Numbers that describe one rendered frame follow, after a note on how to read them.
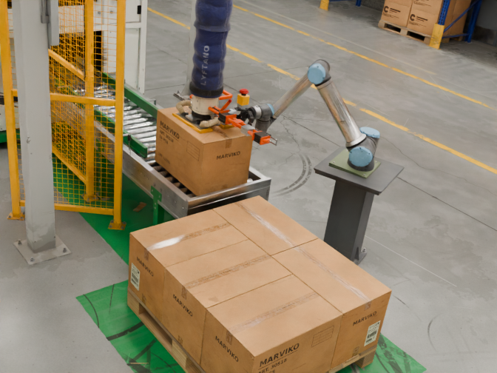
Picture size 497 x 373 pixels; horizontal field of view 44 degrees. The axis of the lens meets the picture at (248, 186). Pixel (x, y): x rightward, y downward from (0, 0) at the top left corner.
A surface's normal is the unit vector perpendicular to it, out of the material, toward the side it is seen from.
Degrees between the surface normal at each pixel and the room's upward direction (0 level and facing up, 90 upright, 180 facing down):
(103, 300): 0
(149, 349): 0
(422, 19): 88
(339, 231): 90
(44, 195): 90
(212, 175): 90
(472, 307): 0
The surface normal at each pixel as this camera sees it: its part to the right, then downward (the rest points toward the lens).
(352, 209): -0.50, 0.36
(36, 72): 0.61, 0.44
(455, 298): 0.11, -0.87
